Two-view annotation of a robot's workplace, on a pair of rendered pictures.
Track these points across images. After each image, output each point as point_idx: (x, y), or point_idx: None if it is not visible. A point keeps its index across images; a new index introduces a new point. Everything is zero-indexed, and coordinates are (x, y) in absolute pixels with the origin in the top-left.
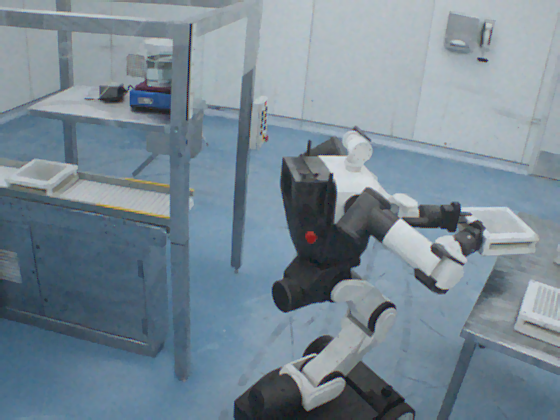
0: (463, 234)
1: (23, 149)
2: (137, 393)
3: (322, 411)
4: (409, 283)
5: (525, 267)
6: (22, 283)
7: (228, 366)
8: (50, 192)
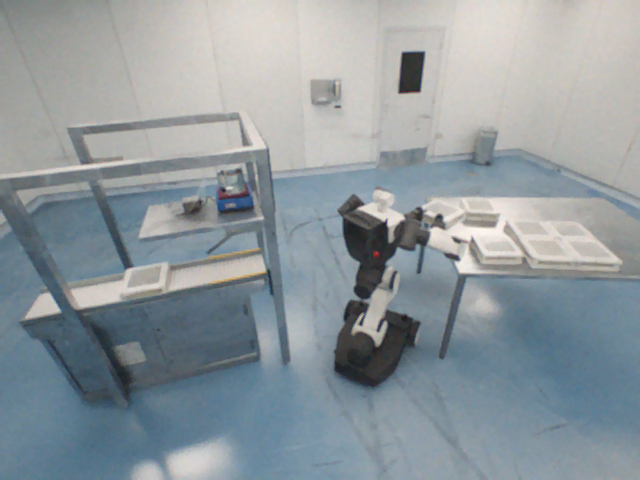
0: (438, 224)
1: None
2: (267, 387)
3: (380, 343)
4: None
5: (455, 227)
6: (147, 360)
7: (304, 342)
8: (165, 289)
